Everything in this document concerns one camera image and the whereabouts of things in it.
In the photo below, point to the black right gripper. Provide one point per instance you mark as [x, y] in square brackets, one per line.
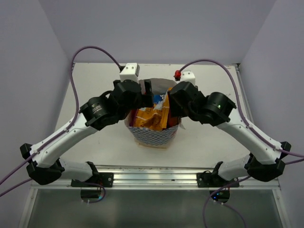
[175, 110]

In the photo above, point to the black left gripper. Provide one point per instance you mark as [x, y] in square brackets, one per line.
[145, 99]

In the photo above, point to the red torn chip bag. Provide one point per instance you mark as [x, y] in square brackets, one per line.
[172, 121]

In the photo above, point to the orange yellow snack packet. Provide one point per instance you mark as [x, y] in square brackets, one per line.
[153, 118]

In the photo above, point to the blue checkered paper bag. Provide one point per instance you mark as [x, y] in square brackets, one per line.
[150, 138]

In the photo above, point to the blue Doritos chip bag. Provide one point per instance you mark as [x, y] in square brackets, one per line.
[158, 100]

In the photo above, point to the purple grape candy bag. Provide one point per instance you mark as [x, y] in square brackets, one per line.
[132, 117]

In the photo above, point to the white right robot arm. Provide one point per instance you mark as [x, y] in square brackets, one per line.
[264, 162]

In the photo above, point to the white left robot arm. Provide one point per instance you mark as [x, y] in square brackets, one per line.
[45, 164]

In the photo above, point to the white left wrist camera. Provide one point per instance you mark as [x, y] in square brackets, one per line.
[130, 72]

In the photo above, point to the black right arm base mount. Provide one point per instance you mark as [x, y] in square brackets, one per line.
[207, 180]

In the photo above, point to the aluminium table frame rail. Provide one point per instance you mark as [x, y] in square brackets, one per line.
[196, 148]

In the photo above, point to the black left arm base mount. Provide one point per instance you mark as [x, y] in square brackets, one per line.
[104, 179]

